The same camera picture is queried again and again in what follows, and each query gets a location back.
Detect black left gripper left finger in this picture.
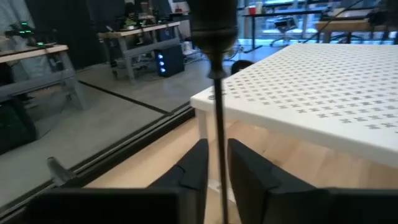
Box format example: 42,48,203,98
24,138,209,224

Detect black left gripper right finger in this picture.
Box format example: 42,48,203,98
227,138,398,224

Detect white perforated riser shelf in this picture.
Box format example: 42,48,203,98
190,42,398,169

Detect black computer tower blue lights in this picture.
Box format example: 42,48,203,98
154,45,185,78

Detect grey workbench wooden top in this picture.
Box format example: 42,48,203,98
0,44,88,110
98,21,183,80

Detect grey office chair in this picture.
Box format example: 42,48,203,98
269,15,300,47

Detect black standing desk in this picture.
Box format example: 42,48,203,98
242,8,324,53

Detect wooden top table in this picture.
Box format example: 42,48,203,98
315,17,398,44

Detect black device green lights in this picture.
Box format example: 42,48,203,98
4,21,35,40

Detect grey table clamp handle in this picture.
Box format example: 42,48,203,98
46,156,76,187

